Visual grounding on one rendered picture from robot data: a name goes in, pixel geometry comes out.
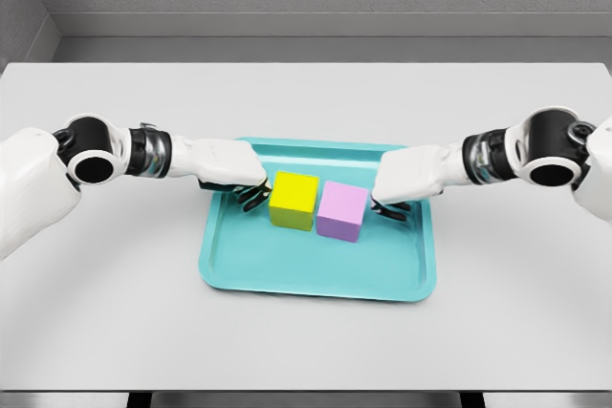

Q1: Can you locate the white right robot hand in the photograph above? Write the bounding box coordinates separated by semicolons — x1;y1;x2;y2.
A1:
368;145;451;223

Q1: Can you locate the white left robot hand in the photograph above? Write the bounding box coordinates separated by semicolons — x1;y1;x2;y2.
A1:
192;138;272;213

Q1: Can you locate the yellow cube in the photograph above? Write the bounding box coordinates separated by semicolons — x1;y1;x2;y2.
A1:
268;170;320;232

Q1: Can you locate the pink cube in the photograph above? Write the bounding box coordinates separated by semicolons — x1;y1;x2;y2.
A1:
316;181;370;243

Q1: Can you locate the teal tray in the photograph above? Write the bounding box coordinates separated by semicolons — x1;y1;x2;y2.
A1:
198;137;438;305

